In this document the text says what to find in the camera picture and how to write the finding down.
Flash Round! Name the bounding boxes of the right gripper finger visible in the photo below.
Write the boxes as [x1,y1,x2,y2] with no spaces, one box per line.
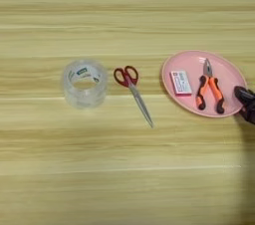
[238,104,255,125]
[233,85,255,108]

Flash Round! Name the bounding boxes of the pink oval plate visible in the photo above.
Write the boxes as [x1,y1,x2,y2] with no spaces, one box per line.
[160,50,248,118]

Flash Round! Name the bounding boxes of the orange and black pliers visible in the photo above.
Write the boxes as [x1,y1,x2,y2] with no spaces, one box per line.
[194,58,226,114]

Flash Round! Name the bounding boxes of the red handled scissors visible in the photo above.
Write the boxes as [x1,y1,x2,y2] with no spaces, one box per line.
[113,65,154,129]

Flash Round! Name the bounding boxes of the pink box with white label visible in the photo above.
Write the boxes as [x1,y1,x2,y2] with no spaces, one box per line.
[169,70,193,97]

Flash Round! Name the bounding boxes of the clear packing tape roll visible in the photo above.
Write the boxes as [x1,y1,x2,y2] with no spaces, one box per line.
[62,58,109,110]

